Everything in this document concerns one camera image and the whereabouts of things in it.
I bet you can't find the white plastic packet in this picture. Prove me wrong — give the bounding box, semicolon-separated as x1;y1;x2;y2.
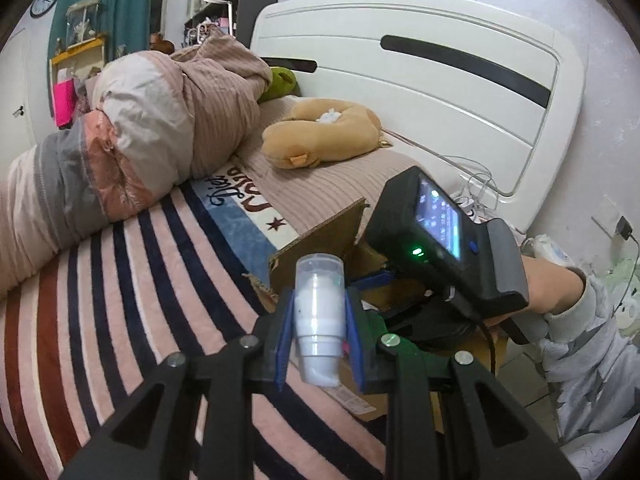
522;234;581;268

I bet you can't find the beige ribbed bed cover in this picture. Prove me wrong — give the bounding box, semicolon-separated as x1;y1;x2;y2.
240;95;418;241

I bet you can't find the brown cardboard box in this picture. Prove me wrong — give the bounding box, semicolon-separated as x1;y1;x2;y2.
242;197;508;433

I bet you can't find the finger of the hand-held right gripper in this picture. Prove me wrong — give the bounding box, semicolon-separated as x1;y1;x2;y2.
347;269;401;293

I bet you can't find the white bed headboard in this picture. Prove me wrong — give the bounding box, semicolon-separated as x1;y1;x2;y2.
250;0;586;228

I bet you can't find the green plush toy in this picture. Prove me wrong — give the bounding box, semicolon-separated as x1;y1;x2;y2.
257;66;301;105

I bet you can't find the person's grey printed clothing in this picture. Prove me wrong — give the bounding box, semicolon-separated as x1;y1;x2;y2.
555;410;633;480

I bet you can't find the white door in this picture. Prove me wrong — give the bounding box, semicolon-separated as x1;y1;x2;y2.
0;30;37;161

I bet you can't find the glass display case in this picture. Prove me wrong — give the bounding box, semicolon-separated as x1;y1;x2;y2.
65;0;103;46

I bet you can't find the person's right forearm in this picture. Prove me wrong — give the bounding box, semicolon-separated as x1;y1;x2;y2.
520;255;640;441

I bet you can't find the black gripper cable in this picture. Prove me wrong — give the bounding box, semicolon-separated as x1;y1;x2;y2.
479;324;502;377

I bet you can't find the pink bag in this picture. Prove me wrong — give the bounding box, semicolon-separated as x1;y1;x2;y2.
54;78;76;128

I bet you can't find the white cable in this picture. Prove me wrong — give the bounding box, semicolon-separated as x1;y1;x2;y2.
450;172;501;217

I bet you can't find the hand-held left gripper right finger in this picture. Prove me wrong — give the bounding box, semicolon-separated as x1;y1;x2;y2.
344;287;583;480

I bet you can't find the teal curtain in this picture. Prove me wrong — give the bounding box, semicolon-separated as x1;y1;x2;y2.
47;0;156;56

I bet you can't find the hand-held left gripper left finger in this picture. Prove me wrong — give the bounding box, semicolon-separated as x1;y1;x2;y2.
60;287;301;480

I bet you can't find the brown plush toy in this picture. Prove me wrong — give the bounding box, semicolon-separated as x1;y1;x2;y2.
262;97;383;170

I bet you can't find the yellow cabinet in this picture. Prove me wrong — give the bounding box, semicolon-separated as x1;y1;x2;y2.
49;35;108;106

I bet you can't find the rolled pink grey duvet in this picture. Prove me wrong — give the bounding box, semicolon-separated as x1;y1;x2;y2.
0;27;273;301

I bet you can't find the pale green printed cloth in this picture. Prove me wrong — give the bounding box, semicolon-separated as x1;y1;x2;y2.
600;255;640;333

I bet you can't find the white bottle with clear cap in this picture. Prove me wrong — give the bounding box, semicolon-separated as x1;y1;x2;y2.
292;254;347;387

